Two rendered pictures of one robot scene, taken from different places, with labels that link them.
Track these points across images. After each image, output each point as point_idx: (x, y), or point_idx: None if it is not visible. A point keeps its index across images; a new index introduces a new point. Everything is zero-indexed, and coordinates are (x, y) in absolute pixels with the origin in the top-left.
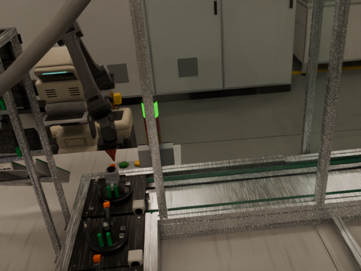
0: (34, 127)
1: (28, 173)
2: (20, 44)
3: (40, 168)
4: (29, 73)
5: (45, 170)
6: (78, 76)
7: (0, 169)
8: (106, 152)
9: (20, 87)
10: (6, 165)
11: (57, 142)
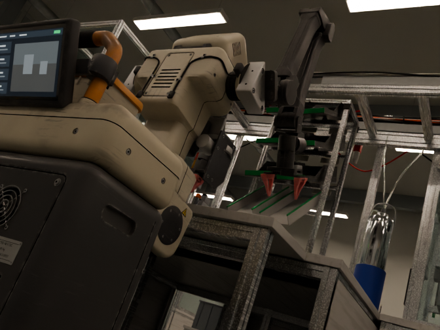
0: (266, 161)
1: (272, 191)
2: (277, 107)
3: (261, 193)
4: (271, 124)
5: (256, 196)
6: (226, 115)
7: (289, 188)
8: (201, 183)
9: (277, 133)
10: (286, 186)
11: (192, 188)
